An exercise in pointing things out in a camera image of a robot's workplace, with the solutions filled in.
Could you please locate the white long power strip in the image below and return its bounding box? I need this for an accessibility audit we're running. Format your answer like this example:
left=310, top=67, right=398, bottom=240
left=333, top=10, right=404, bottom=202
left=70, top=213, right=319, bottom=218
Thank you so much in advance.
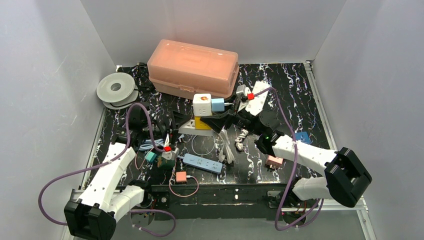
left=245, top=81, right=270, bottom=116

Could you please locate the small light blue charger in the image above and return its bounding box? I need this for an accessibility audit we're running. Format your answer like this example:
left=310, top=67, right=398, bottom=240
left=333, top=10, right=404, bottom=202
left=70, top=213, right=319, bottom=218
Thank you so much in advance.
left=211, top=98, right=225, bottom=112

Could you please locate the yellow cube socket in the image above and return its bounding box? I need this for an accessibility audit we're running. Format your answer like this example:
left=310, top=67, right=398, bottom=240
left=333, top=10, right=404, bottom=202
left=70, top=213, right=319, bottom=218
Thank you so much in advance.
left=194, top=116, right=211, bottom=130

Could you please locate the white usb charging hub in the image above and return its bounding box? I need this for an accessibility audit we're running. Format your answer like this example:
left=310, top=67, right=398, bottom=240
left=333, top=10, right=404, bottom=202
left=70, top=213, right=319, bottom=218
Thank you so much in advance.
left=178, top=119, right=213, bottom=137

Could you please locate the white cube charger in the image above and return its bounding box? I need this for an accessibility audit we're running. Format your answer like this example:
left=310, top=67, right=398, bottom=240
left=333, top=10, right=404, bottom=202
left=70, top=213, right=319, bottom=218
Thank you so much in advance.
left=192, top=93, right=212, bottom=117

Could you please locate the white twisted cord with plug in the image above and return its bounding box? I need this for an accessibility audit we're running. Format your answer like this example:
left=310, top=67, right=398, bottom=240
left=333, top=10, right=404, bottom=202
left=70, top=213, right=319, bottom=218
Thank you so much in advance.
left=234, top=129, right=250, bottom=152

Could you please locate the light blue cable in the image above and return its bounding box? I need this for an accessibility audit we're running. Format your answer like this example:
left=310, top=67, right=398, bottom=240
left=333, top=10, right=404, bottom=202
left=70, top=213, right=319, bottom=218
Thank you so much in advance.
left=138, top=139, right=167, bottom=153

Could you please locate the white power cord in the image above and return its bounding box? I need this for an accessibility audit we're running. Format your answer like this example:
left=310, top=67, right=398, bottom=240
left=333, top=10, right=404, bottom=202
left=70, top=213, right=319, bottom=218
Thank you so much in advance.
left=217, top=129, right=237, bottom=165

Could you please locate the teal plug adapter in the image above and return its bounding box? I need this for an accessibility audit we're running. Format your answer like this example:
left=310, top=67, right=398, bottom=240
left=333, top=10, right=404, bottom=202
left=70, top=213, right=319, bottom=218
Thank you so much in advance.
left=144, top=151, right=157, bottom=163

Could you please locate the dark green cube charger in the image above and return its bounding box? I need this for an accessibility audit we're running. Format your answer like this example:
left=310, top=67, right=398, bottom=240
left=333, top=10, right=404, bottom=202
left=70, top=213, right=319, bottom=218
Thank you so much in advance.
left=157, top=156, right=176, bottom=171

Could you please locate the light blue power strip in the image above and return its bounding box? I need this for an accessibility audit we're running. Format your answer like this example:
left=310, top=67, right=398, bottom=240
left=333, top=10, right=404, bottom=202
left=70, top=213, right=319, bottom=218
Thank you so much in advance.
left=182, top=153, right=223, bottom=174

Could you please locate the pink plug adapter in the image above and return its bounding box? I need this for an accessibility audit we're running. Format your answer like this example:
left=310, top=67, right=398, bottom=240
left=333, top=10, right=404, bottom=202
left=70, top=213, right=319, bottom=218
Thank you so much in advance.
left=265, top=155, right=284, bottom=170

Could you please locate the small pink usb charger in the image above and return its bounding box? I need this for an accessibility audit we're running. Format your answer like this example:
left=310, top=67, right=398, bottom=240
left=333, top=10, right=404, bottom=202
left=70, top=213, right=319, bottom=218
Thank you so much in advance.
left=175, top=171, right=188, bottom=183

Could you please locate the pink translucent plastic storage box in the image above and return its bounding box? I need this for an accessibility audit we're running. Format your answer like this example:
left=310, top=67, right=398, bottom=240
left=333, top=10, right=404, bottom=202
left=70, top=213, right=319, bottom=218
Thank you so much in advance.
left=147, top=39, right=239, bottom=100

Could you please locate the blue plug adapter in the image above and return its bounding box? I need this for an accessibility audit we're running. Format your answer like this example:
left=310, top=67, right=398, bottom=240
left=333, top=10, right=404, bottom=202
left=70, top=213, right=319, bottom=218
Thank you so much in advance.
left=294, top=131, right=312, bottom=145

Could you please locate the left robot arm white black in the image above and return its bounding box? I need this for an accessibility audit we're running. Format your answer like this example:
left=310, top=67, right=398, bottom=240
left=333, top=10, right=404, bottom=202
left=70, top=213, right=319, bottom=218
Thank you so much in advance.
left=64, top=102, right=154, bottom=240

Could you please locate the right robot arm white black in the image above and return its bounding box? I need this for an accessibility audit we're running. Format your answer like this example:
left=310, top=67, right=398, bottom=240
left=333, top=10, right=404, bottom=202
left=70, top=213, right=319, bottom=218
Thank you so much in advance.
left=200, top=110, right=373, bottom=208

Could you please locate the grey filament spool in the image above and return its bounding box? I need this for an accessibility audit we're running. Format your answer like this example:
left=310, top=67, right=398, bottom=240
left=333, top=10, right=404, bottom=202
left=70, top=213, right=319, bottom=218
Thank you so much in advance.
left=96, top=72, right=139, bottom=110

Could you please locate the thin white usb cable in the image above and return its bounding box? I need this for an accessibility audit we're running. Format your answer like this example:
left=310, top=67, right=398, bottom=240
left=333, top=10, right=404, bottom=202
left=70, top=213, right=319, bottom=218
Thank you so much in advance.
left=190, top=134, right=217, bottom=157

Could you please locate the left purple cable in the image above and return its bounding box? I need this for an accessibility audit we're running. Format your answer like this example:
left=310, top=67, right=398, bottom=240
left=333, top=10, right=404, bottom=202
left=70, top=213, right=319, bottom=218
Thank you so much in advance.
left=37, top=102, right=177, bottom=238

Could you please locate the purple cable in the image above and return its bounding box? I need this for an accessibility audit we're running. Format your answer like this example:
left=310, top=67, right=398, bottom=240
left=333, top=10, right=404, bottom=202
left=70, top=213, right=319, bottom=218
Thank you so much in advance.
left=251, top=86, right=325, bottom=232
left=37, top=102, right=177, bottom=238

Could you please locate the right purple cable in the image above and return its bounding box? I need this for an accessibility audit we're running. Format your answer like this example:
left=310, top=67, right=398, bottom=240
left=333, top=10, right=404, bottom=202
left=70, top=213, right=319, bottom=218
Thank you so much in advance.
left=251, top=86, right=325, bottom=232

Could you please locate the thin pink usb cable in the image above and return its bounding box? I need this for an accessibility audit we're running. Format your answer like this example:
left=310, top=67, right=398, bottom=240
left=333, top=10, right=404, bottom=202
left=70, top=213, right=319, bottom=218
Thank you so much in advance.
left=134, top=149, right=200, bottom=198

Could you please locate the aluminium frame rail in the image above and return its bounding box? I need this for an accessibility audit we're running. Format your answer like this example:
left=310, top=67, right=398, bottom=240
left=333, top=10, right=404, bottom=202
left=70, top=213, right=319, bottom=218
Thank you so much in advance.
left=70, top=190, right=368, bottom=212

